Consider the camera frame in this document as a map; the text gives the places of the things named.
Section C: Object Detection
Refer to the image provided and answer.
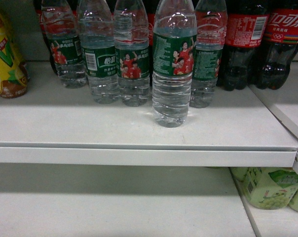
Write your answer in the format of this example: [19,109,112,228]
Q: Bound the clear water bottle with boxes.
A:
[152,0,197,128]

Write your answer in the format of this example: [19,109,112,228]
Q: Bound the water bottle team label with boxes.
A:
[113,0,149,107]

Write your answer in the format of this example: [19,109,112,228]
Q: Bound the white metal shelf board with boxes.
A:
[0,62,298,172]

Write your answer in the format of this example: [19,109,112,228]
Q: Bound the water bottle barcode label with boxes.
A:
[76,0,119,104]

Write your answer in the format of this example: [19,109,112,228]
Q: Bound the water bottle right rear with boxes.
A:
[189,0,227,108]

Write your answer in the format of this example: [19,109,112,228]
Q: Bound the water bottle far left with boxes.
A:
[41,0,87,89]

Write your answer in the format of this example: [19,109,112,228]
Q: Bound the white lower shelf board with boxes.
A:
[0,163,298,237]

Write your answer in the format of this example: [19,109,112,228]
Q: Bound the cola bottle barcode label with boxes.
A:
[217,0,269,91]

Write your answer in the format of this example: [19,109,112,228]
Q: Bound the green grape juice bottle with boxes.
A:
[242,167,298,210]

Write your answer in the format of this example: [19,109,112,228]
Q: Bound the yellow lemon tea bottle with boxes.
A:
[0,8,29,99]

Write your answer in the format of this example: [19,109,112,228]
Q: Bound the cola bottle red logo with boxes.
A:
[253,0,298,90]

